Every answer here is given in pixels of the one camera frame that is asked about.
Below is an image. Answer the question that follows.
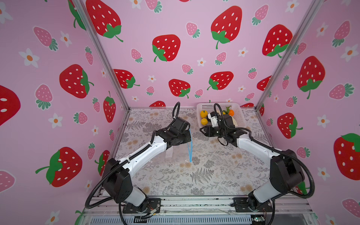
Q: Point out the clear zip top bag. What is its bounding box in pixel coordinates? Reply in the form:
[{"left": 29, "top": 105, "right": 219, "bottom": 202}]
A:
[{"left": 165, "top": 129, "right": 193, "bottom": 163}]

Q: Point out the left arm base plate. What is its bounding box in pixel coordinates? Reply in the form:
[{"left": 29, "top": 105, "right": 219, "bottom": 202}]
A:
[{"left": 122, "top": 198, "right": 161, "bottom": 214}]

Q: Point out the right aluminium frame post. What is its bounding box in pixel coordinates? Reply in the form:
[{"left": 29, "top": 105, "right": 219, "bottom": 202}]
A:
[{"left": 255, "top": 0, "right": 323, "bottom": 112}]

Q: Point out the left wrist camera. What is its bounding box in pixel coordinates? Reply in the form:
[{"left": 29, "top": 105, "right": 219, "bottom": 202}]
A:
[{"left": 170, "top": 117, "right": 190, "bottom": 133}]

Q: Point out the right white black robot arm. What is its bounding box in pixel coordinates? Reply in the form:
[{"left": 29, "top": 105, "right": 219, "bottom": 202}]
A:
[{"left": 200, "top": 112, "right": 315, "bottom": 211}]

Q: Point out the white daikon toy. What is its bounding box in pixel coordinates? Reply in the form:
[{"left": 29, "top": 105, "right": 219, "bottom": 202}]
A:
[{"left": 231, "top": 116, "right": 239, "bottom": 128}]

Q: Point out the left aluminium frame post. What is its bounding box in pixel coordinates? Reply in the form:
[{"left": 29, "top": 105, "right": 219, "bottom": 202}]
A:
[{"left": 73, "top": 0, "right": 130, "bottom": 112}]

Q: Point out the yellow orange toy fruit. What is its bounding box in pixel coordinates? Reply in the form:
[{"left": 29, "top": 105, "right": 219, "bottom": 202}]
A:
[{"left": 200, "top": 110, "right": 208, "bottom": 119}]

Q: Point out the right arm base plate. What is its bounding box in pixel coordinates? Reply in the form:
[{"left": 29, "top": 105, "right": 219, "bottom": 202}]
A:
[{"left": 230, "top": 197, "right": 272, "bottom": 212}]

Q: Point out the green leaf toy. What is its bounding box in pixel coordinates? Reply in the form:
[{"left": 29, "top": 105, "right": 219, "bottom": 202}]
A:
[{"left": 223, "top": 106, "right": 230, "bottom": 114}]

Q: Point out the white plastic basket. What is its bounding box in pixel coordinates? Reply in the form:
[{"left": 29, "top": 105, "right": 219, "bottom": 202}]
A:
[{"left": 196, "top": 102, "right": 247, "bottom": 128}]

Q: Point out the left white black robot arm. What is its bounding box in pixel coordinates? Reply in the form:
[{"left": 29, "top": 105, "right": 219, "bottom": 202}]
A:
[{"left": 85, "top": 117, "right": 191, "bottom": 212}]

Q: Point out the aluminium frame post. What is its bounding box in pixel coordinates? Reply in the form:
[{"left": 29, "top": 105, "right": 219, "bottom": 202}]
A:
[
  {"left": 255, "top": 0, "right": 323, "bottom": 112},
  {"left": 73, "top": 0, "right": 130, "bottom": 112}
]

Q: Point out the yellow lemon toy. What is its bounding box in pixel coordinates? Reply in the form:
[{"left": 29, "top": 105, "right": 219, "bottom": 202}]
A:
[{"left": 201, "top": 118, "right": 208, "bottom": 126}]

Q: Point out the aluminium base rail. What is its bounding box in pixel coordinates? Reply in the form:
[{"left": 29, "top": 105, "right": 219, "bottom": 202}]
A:
[{"left": 78, "top": 195, "right": 319, "bottom": 225}]

